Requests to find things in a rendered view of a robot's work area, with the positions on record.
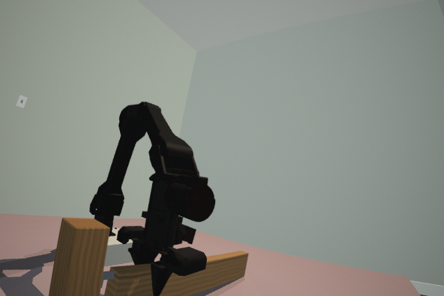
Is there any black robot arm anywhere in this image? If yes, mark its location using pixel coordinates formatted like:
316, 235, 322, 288
89, 101, 215, 236

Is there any wooden post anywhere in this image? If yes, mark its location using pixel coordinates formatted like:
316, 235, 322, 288
49, 218, 110, 296

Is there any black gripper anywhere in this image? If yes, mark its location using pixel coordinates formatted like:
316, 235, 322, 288
117, 207, 207, 296

